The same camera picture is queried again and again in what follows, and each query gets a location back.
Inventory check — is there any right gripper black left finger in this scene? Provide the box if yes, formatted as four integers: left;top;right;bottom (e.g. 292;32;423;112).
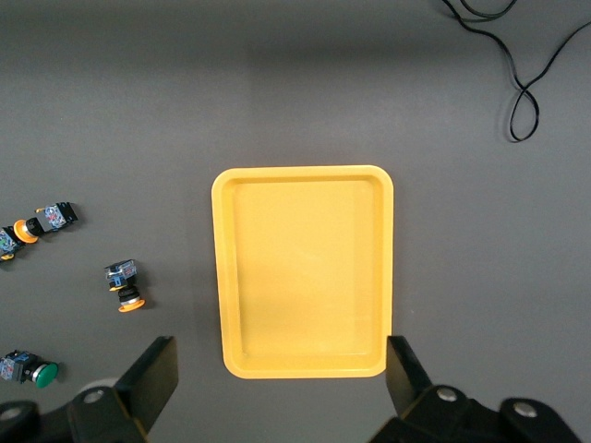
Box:
0;335;180;443

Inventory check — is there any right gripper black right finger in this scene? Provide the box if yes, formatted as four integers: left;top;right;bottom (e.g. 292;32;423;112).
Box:
368;335;581;443

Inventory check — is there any yellow push button switch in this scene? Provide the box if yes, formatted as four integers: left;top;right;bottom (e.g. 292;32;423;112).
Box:
103;260;148;314
12;201;80;245

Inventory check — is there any yellow plastic tray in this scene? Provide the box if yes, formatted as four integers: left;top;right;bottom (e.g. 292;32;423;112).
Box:
211;164;397;380

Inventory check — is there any green push button switch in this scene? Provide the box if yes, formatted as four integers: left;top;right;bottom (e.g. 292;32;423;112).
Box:
0;224;25;262
0;350;60;389

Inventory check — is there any long black cable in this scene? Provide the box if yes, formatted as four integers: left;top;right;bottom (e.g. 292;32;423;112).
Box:
441;0;591;144

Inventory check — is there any short black cable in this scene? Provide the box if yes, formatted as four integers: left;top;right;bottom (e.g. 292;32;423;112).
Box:
459;0;517;22

